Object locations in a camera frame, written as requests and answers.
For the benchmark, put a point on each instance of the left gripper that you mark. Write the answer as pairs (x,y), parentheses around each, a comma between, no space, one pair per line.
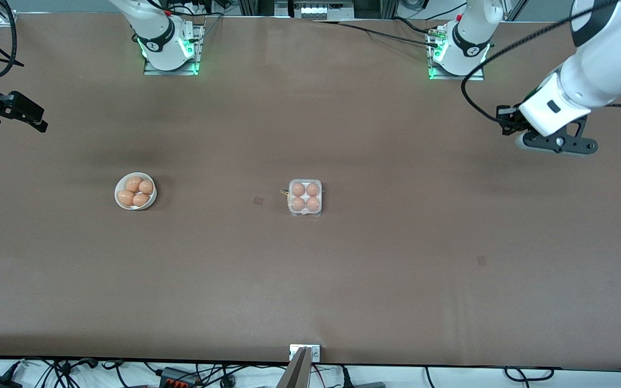
(509,121)

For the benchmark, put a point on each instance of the clear plastic egg box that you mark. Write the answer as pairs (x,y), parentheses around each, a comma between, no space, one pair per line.
(305,196)

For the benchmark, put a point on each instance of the brown egg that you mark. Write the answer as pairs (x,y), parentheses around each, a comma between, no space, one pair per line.
(298,203)
(126,197)
(147,187)
(134,184)
(141,200)
(313,203)
(313,189)
(298,189)

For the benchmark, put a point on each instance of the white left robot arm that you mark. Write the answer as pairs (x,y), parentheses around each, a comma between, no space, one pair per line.
(612,54)

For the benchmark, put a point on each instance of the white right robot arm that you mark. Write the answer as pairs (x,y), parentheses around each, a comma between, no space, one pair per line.
(154,27)

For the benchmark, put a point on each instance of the black box orange connectors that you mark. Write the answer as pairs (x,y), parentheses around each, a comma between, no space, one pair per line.
(178,376)

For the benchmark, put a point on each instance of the white bowl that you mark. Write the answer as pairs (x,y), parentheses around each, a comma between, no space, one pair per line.
(118,186)

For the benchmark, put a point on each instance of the white power strip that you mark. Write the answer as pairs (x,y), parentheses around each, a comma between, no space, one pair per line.
(316,9)

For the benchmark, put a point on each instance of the flat dark power adapter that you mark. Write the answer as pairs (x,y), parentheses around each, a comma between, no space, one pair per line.
(368,385)

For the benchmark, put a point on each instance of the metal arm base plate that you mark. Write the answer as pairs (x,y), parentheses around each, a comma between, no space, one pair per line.
(456,77)
(170,72)

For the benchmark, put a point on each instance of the silver table corner bracket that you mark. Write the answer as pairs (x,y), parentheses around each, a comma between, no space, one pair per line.
(7,19)

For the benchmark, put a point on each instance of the silver camera mount bracket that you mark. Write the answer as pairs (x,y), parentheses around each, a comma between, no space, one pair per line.
(316,353)

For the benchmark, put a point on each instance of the aluminium camera beam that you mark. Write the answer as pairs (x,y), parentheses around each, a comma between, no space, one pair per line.
(295,372)

